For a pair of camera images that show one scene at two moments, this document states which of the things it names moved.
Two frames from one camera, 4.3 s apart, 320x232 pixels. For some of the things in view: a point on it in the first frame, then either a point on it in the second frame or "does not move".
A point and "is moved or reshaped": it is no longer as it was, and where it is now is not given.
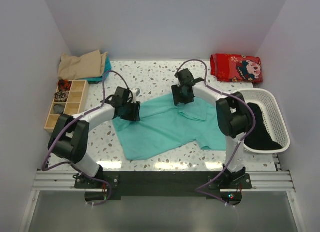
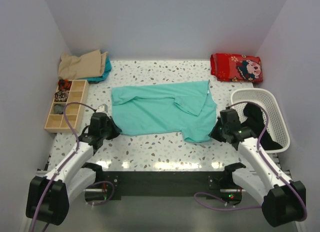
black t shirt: (260, 138) does not move
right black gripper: (177, 98) → (213, 134)
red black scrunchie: (64, 84) does not move
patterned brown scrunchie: (61, 96) does not move
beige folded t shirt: (89, 65) does not move
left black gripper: (135, 114) → (116, 131)
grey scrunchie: (58, 108) does not move
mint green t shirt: (163, 126) is moved or reshaped
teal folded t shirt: (108, 67) does not move
